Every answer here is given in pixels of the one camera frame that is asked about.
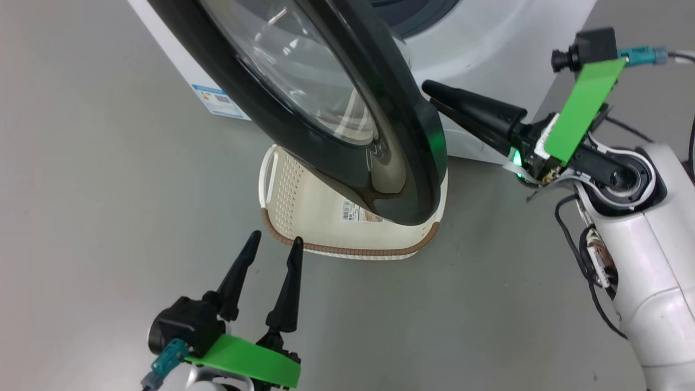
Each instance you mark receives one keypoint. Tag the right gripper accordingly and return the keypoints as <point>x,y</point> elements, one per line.
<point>529,142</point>

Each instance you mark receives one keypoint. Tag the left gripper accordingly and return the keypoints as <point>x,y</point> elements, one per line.
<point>279,347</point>

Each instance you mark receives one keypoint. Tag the black glass washing machine door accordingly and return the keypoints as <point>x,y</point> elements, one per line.
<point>418,136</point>

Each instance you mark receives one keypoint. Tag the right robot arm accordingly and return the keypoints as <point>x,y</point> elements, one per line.
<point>651,271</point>

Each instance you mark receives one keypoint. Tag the white washing machine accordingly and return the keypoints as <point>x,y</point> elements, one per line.
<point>488,43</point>

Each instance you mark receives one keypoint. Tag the cream plastic laundry basket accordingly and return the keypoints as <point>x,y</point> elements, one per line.
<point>315,217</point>

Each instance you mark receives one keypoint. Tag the white basket label sticker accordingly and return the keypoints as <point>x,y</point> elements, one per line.
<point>353,210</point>

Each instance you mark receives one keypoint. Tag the grey rubber door gasket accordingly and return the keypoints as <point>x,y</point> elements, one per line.
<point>418,16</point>

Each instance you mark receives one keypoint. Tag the blue white energy label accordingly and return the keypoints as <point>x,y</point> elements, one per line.
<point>220,102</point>

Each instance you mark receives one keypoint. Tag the green left wrist mount plate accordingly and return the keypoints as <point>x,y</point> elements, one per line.
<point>244,359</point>

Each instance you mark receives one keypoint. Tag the green wrist mount plate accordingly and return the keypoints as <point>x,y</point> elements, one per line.
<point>583,108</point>
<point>244,359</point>

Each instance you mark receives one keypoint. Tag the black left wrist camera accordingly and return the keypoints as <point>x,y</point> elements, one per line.
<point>184,323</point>

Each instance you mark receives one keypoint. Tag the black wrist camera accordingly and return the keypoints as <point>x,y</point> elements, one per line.
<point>184,323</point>
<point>592,46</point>

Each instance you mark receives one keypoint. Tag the green right wrist mount plate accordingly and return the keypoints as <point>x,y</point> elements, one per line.
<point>583,108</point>

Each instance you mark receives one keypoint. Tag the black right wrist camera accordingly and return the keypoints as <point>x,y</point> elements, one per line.
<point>592,46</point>

